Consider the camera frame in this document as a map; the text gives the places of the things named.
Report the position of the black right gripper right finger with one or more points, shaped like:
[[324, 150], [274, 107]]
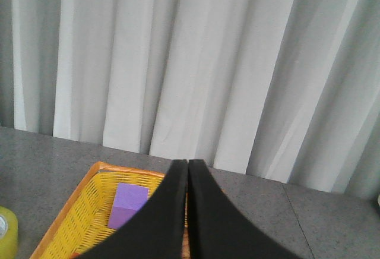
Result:
[[217, 229]]

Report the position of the yellow packing tape roll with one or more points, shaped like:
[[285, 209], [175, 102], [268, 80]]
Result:
[[9, 234]]

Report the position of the yellow plastic basket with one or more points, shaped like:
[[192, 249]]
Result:
[[82, 222]]

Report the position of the purple foam cube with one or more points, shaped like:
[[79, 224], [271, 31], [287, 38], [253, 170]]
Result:
[[128, 200]]

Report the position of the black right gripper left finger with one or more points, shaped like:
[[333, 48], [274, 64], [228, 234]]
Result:
[[156, 231]]

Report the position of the white pleated curtain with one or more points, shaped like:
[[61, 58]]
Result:
[[286, 90]]

